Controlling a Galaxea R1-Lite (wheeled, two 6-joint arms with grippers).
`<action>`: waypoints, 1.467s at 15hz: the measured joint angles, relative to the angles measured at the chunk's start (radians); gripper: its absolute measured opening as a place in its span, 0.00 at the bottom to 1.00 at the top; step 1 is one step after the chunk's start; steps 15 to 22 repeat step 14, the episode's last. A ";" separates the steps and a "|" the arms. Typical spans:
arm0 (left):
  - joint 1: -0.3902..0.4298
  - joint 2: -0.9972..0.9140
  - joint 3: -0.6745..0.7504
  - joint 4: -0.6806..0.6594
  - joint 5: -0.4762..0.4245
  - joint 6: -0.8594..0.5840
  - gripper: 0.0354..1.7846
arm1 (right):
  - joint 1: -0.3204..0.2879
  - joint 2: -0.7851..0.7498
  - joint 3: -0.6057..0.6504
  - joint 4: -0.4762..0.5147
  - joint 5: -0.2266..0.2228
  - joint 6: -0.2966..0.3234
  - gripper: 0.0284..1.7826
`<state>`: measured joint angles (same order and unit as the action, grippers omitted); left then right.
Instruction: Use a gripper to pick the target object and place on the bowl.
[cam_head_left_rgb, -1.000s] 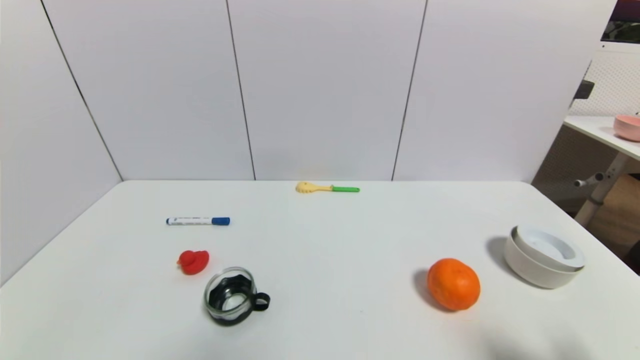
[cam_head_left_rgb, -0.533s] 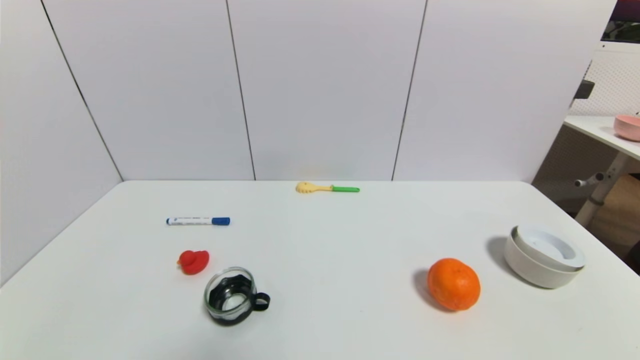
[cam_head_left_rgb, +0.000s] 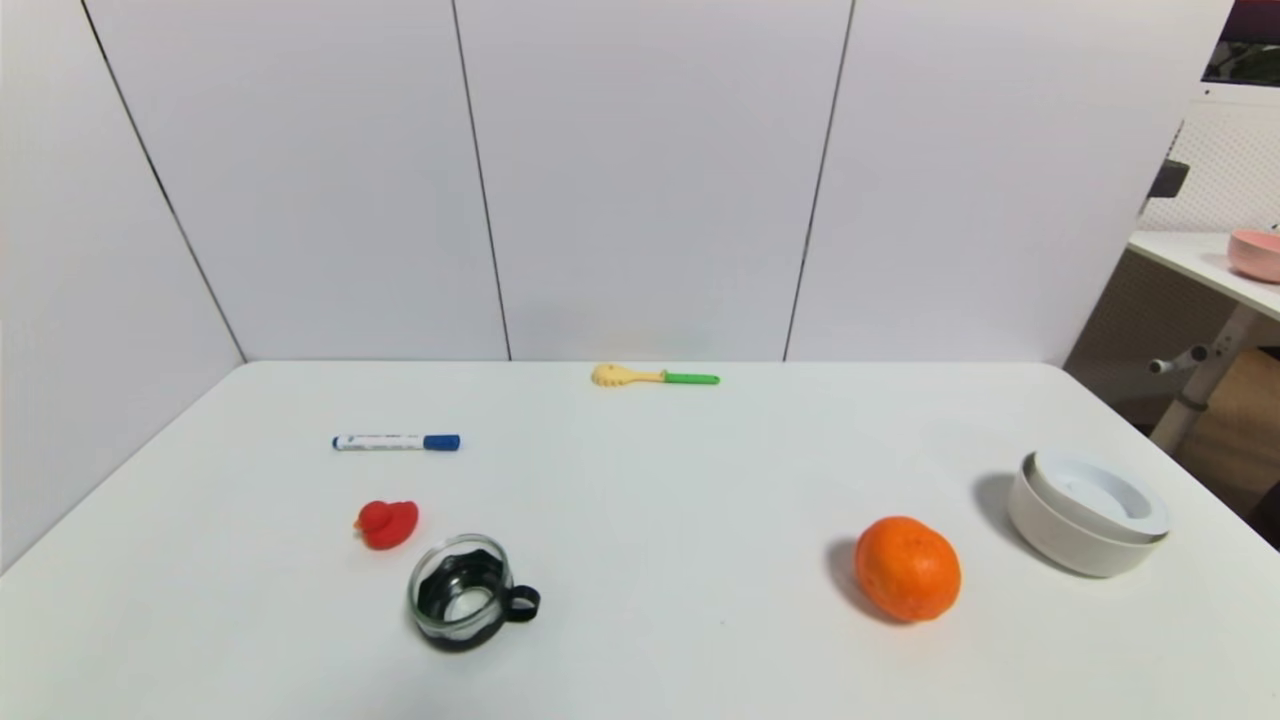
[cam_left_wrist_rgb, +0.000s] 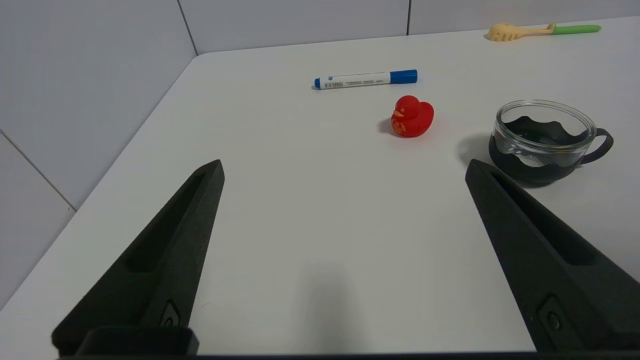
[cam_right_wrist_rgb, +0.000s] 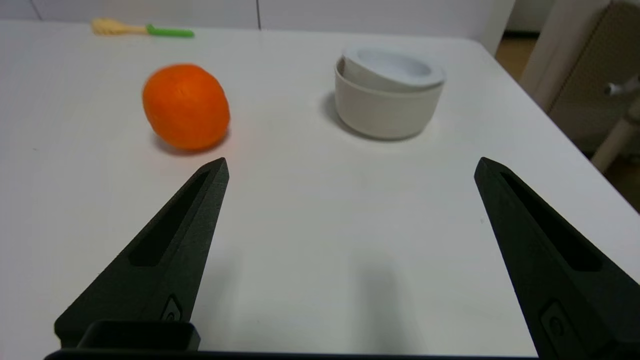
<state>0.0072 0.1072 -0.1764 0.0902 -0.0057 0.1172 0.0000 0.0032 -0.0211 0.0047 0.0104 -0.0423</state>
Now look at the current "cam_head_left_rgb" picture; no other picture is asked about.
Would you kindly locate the white perforated panel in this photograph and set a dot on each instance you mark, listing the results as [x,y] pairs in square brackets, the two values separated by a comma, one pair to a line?
[1220,160]

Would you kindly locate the white desk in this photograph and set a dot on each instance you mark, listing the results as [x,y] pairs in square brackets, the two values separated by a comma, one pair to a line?
[1200,262]

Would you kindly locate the pink bowl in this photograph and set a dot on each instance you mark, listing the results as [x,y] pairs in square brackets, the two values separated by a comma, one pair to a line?
[1258,258]

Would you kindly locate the glass cup with black sleeve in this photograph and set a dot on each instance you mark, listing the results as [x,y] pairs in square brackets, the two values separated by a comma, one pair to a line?
[450,635]

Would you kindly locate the white round lid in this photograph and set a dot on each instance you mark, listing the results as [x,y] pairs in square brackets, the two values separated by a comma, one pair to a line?
[1095,495]

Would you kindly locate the orange mandarin fruit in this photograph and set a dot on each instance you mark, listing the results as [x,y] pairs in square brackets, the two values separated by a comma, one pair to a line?
[906,568]

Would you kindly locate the small black wall box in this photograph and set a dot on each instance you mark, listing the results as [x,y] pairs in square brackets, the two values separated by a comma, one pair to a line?
[1168,180]

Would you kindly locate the blue capped white marker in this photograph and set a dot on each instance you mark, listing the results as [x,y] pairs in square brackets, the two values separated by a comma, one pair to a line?
[392,441]

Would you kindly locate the beige round bowl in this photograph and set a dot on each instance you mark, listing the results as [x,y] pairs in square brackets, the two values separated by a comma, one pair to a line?
[1060,540]

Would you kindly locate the dark monitor screen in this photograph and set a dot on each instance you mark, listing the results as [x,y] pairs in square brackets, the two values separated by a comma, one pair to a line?
[1245,55]

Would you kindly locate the red rubber duck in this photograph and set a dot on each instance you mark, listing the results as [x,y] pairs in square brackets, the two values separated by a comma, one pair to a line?
[388,526]

